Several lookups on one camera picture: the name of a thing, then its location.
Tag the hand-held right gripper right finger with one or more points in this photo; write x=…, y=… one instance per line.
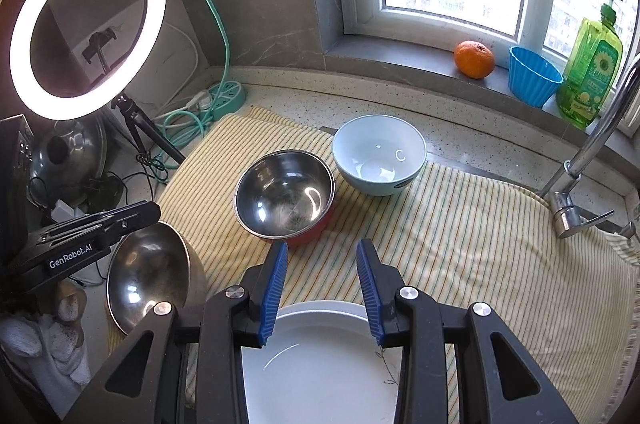
x=372, y=299

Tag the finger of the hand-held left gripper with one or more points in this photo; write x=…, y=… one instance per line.
x=115, y=221

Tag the teal power strip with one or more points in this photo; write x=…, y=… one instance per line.
x=227, y=96

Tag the black tripod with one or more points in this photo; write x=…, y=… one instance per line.
x=130, y=124

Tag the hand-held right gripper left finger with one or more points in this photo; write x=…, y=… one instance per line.
x=272, y=299

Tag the white charger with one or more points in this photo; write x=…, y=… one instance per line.
x=62, y=209

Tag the person's left hand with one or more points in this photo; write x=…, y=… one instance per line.
x=65, y=344

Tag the light blue bowl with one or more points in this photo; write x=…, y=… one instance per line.
x=370, y=149

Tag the black phone holder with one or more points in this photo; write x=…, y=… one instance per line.
x=100, y=49

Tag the green dish soap bottle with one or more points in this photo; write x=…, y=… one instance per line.
x=590, y=69

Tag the stainless steel pot lid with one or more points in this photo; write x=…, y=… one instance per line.
x=75, y=139

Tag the yellow striped cloth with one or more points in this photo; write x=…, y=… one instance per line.
x=475, y=254

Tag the white leaf-print plate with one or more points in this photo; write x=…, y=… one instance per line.
x=310, y=379

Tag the orange fruit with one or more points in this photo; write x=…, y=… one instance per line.
x=474, y=60

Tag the blue ribbed cup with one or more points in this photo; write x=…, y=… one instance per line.
x=532, y=76

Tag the stainless steel bowl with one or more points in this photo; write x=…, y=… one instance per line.
x=145, y=269

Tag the chrome faucet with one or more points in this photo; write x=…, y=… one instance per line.
x=565, y=209

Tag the red steel-lined bowl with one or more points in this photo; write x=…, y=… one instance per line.
x=280, y=194

